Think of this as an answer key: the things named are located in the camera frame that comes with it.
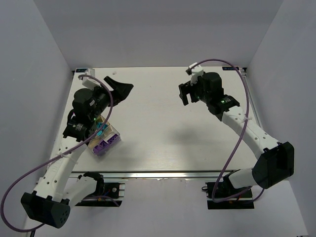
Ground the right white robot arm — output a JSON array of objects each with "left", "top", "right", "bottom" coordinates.
[{"left": 179, "top": 72, "right": 294, "bottom": 195}]

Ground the clear plastic sorting container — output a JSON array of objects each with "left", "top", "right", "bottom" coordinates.
[{"left": 87, "top": 122, "right": 121, "bottom": 157}]

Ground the purple round lego piece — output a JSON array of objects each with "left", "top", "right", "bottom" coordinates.
[{"left": 92, "top": 146, "right": 102, "bottom": 155}]

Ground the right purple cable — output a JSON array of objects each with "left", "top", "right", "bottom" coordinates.
[{"left": 195, "top": 58, "right": 265, "bottom": 203}]

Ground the long cyan lego brick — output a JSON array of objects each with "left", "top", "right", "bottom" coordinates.
[{"left": 97, "top": 122, "right": 107, "bottom": 130}]

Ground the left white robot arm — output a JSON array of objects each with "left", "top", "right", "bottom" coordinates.
[{"left": 21, "top": 75, "right": 134, "bottom": 229}]

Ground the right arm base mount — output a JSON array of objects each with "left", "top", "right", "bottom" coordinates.
[{"left": 204, "top": 181, "right": 255, "bottom": 210}]

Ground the purple printed lego brick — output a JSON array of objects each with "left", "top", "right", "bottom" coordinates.
[{"left": 96, "top": 140, "right": 109, "bottom": 150}]

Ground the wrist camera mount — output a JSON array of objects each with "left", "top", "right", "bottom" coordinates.
[
  {"left": 79, "top": 68, "right": 100, "bottom": 90},
  {"left": 186, "top": 63, "right": 204, "bottom": 86}
]

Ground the left blue corner label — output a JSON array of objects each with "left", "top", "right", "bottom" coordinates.
[{"left": 75, "top": 68, "right": 88, "bottom": 73}]

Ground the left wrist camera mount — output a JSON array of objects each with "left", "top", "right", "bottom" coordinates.
[{"left": 79, "top": 68, "right": 100, "bottom": 90}]

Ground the right blue corner label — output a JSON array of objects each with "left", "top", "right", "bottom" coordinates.
[{"left": 222, "top": 66, "right": 239, "bottom": 71}]

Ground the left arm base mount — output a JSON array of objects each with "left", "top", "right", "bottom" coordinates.
[{"left": 76, "top": 172, "right": 125, "bottom": 207}]

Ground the purple lego brick upside-down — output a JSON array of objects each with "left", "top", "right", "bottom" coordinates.
[{"left": 107, "top": 134, "right": 120, "bottom": 144}]

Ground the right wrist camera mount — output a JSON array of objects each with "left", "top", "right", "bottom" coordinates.
[{"left": 186, "top": 63, "right": 204, "bottom": 86}]

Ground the blue corner label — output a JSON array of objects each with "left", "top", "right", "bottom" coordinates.
[
  {"left": 222, "top": 66, "right": 239, "bottom": 71},
  {"left": 75, "top": 68, "right": 88, "bottom": 73}
]

